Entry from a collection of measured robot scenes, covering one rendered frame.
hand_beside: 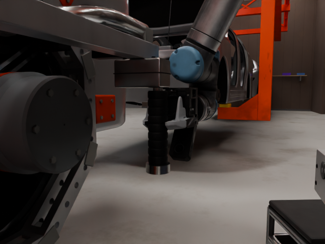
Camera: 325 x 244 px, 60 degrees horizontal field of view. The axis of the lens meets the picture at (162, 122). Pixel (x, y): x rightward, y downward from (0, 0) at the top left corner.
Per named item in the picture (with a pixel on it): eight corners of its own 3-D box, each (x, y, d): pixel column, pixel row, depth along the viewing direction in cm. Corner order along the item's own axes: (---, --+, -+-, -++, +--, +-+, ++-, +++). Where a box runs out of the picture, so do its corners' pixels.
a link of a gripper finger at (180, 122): (164, 96, 48) (175, 96, 57) (164, 131, 49) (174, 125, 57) (182, 96, 47) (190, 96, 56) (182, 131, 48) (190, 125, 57)
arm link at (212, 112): (194, 89, 84) (191, 117, 85) (182, 88, 73) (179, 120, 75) (220, 91, 81) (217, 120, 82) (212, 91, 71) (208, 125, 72)
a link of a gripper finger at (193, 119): (169, 118, 53) (178, 114, 61) (169, 127, 53) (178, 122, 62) (194, 118, 52) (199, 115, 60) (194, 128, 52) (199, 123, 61)
